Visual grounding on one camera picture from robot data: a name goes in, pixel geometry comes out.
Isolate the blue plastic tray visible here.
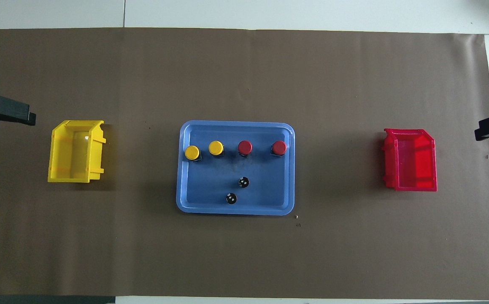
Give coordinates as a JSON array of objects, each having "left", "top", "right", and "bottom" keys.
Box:
[{"left": 176, "top": 120, "right": 295, "bottom": 216}]

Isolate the red plastic storage bin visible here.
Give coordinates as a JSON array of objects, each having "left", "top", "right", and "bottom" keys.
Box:
[{"left": 382, "top": 128, "right": 438, "bottom": 192}]

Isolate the yellow plastic storage bin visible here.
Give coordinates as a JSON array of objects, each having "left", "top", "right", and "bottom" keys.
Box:
[{"left": 48, "top": 120, "right": 106, "bottom": 184}]

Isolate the brown paper table mat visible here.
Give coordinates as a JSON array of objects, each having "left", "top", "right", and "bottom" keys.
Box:
[{"left": 0, "top": 27, "right": 489, "bottom": 300}]

